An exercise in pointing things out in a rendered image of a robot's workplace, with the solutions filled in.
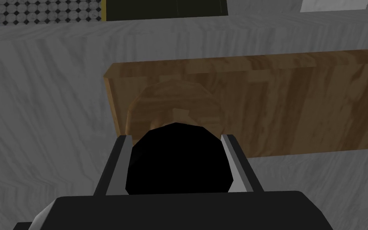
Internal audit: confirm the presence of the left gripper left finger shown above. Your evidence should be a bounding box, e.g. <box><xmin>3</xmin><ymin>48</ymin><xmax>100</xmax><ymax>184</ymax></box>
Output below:
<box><xmin>93</xmin><ymin>134</ymin><xmax>134</xmax><ymax>196</ymax></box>

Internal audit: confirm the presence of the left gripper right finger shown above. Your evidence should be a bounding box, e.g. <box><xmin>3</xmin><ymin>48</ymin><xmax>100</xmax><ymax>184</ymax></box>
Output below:
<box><xmin>220</xmin><ymin>134</ymin><xmax>265</xmax><ymax>194</ymax></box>

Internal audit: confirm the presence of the brown and black round knob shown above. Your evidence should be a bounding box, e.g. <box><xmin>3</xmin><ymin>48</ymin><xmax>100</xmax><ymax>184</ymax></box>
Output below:
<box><xmin>125</xmin><ymin>79</ymin><xmax>235</xmax><ymax>196</ymax></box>

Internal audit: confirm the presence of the brown wooden drawer front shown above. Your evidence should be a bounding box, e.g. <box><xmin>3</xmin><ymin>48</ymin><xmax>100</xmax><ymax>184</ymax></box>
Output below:
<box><xmin>103</xmin><ymin>48</ymin><xmax>368</xmax><ymax>159</ymax></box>

